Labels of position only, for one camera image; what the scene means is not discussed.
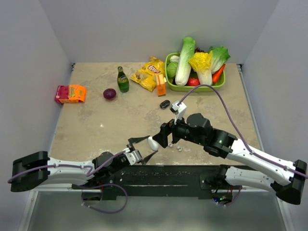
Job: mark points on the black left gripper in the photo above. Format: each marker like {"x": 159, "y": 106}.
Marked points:
{"x": 132, "y": 140}

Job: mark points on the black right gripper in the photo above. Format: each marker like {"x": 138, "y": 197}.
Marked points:
{"x": 166, "y": 129}

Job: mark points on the white earbud charging case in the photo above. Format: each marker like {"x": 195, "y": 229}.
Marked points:
{"x": 153, "y": 144}

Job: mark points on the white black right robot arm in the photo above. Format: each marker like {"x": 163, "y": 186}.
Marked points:
{"x": 285, "y": 178}

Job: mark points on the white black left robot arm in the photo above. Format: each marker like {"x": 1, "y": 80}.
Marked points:
{"x": 39, "y": 168}

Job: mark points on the black earbud charging case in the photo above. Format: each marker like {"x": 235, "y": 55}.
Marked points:
{"x": 165, "y": 104}

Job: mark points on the orange juice carton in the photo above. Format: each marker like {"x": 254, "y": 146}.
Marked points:
{"x": 160, "y": 85}

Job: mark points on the red apple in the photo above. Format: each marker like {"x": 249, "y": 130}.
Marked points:
{"x": 193, "y": 81}

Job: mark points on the long napa cabbage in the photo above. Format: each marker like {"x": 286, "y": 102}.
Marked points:
{"x": 184, "y": 67}

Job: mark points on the yellow Lays chips bag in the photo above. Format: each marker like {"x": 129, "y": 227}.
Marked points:
{"x": 146, "y": 75}

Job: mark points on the red onion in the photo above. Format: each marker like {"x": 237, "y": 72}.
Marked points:
{"x": 109, "y": 94}

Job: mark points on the round green cabbage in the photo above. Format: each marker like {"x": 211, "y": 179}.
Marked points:
{"x": 171, "y": 69}

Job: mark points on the green glass bottle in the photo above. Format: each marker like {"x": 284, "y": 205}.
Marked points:
{"x": 122, "y": 80}

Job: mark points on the orange carrot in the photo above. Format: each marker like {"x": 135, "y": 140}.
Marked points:
{"x": 217, "y": 74}

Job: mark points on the yellow leaf cabbage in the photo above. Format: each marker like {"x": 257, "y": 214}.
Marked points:
{"x": 201, "y": 64}

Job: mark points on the pink orange snack box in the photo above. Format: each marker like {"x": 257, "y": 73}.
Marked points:
{"x": 70, "y": 94}

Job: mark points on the dark purple grapes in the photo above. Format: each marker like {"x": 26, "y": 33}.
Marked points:
{"x": 199, "y": 50}

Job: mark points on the green leaf lettuce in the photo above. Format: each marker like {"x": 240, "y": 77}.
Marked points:
{"x": 220, "y": 55}

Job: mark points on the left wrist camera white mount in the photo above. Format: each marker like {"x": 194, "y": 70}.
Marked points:
{"x": 133, "y": 157}

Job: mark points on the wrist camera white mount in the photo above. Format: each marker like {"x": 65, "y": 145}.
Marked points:
{"x": 133, "y": 157}
{"x": 178, "y": 109}

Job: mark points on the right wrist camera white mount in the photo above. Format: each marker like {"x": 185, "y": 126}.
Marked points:
{"x": 178, "y": 109}

